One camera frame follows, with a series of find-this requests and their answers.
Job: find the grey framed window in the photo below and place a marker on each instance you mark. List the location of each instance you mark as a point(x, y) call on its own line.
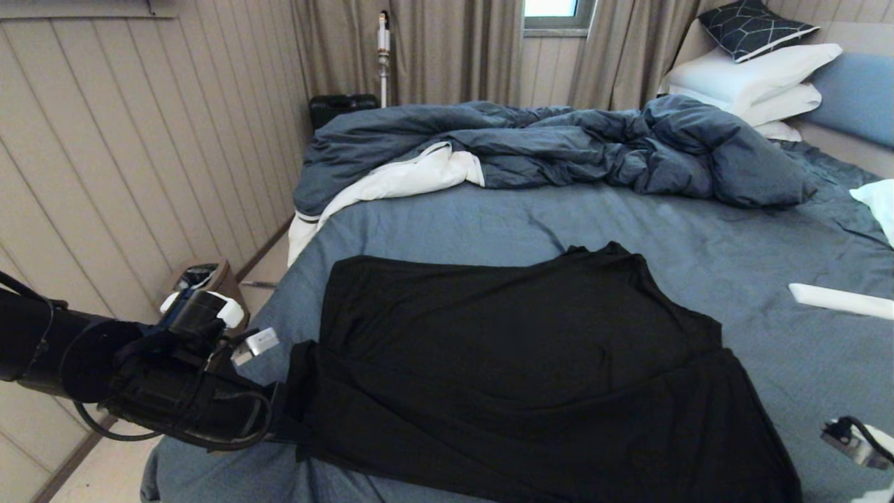
point(552, 8)

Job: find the black hard case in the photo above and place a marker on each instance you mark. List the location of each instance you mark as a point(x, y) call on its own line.
point(335, 108)

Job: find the crumpled blue duvet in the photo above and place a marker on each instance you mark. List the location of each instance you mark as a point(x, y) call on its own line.
point(559, 143)

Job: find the beige curtain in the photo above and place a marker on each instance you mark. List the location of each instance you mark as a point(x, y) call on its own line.
point(447, 52)
point(621, 52)

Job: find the black bin liner bag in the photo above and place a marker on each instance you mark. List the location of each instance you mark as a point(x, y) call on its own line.
point(199, 276)

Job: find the grey metal floor piece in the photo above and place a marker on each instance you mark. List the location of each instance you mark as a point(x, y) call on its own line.
point(258, 284)

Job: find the dark patterned pillow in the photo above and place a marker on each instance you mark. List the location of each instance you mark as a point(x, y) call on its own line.
point(751, 28)

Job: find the blue bed sheet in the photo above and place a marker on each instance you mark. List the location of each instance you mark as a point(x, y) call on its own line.
point(489, 223)

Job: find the beige upholstered bed frame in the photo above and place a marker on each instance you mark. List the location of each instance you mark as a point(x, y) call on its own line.
point(855, 158)

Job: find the white pillow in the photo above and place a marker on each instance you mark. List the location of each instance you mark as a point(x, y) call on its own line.
point(779, 131)
point(786, 105)
point(751, 73)

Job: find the brown trash bin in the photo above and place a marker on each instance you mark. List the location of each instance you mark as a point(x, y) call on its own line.
point(227, 279)

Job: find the blue headboard cushion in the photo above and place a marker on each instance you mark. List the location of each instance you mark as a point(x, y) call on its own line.
point(862, 94)

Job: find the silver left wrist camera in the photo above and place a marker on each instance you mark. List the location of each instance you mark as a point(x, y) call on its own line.
point(257, 344)

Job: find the white stick vacuum cleaner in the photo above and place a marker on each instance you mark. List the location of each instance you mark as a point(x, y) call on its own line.
point(383, 66)

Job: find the black moon print T-shirt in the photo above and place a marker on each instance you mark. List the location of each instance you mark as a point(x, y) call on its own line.
point(524, 391)

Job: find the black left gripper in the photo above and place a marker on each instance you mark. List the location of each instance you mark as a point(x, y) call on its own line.
point(195, 405)

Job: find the white sheet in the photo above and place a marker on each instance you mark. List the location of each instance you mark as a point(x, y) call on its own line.
point(405, 178)

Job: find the white flat strip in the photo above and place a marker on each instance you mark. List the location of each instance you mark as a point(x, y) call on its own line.
point(838, 300)

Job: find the white cloth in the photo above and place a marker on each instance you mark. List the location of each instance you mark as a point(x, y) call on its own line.
point(880, 206)

